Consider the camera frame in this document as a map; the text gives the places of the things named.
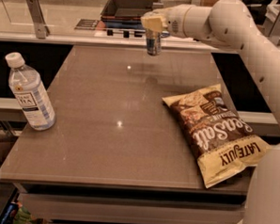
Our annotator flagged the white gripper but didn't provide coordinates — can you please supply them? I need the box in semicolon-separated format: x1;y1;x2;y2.
141;4;195;39

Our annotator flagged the redbull can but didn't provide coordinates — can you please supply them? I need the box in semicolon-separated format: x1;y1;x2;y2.
145;29;162;56

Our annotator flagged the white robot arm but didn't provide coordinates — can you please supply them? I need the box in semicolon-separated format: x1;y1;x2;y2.
141;0;280;224

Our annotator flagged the clear blue plastic bottle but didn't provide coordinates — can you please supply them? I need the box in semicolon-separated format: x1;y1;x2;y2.
6;52;56;131

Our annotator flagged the orange grey tray bin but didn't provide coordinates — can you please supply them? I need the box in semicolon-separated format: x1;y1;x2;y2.
101;0;161;21

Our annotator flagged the black office chair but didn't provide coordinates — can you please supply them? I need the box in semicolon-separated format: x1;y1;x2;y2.
242;0;272;25

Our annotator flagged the sea salt chips bag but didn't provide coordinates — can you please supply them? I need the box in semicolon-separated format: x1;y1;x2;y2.
163;84;270;188

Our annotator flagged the grey table drawer front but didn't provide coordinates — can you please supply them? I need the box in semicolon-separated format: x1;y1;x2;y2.
19;194;244;224

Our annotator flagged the left metal glass bracket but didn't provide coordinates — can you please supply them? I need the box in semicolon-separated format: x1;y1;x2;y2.
25;0;50;40

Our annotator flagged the metal glass bracket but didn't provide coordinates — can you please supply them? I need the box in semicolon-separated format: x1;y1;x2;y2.
25;0;50;40
264;11;280;45

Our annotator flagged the right metal glass bracket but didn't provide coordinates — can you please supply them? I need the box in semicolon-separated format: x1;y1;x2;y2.
264;11;280;45

